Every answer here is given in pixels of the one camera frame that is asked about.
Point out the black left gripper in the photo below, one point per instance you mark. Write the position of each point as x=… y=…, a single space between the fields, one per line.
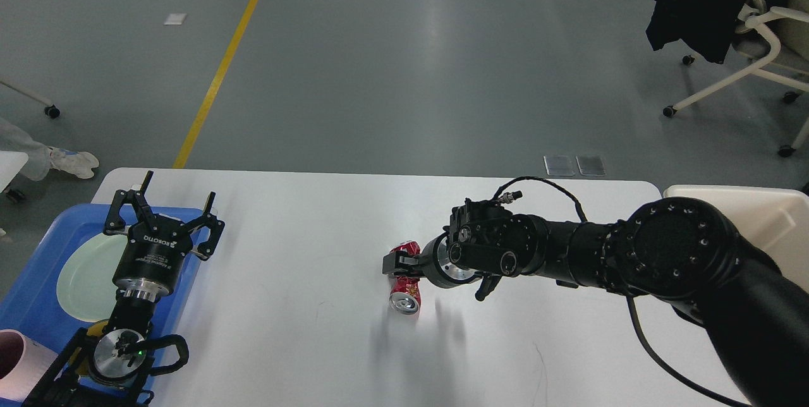
x=155 y=250

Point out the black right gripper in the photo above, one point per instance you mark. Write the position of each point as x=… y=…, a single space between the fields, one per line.
x=433 y=263

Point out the crushed red soda can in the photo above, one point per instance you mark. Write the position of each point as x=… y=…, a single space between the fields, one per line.
x=405 y=295

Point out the light green plate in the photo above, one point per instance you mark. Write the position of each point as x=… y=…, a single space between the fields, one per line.
x=85 y=288

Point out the teal mug yellow inside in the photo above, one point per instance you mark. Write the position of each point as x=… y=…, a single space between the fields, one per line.
x=97 y=330

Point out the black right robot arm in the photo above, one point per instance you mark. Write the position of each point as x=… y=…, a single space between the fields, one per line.
x=680 y=250

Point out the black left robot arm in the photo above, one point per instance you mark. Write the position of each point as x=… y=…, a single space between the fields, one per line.
x=113 y=367

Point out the blue plastic tray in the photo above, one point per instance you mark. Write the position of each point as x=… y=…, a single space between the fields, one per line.
x=32 y=307

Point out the white chair at left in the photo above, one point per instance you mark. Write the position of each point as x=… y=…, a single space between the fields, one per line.
x=12 y=162

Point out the grey floor plate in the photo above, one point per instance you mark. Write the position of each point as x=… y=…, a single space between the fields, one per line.
x=559 y=166
x=591 y=165

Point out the pink ribbed cup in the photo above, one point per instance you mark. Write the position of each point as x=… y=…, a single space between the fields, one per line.
x=23 y=363

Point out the white paper scrap on floor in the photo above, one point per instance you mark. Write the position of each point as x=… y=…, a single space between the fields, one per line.
x=175 y=19

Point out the beige plastic bin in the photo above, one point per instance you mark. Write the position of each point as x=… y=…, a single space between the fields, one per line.
x=775 y=220

